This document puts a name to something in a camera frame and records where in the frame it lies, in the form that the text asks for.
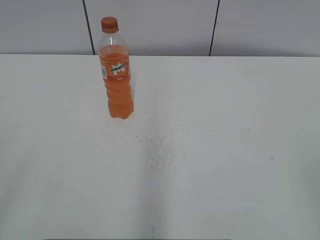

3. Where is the orange bottle cap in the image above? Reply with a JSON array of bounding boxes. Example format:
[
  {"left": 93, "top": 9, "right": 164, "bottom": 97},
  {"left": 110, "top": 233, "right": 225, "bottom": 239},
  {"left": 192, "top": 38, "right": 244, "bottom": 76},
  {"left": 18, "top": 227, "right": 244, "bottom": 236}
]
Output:
[{"left": 101, "top": 16, "right": 119, "bottom": 34}]

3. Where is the orange Mirinda soda bottle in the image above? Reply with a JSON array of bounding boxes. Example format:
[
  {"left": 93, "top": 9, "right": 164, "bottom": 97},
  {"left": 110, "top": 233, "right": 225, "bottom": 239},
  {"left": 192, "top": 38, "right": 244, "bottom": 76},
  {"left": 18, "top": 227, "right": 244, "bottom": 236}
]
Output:
[{"left": 98, "top": 32, "right": 134, "bottom": 119}]

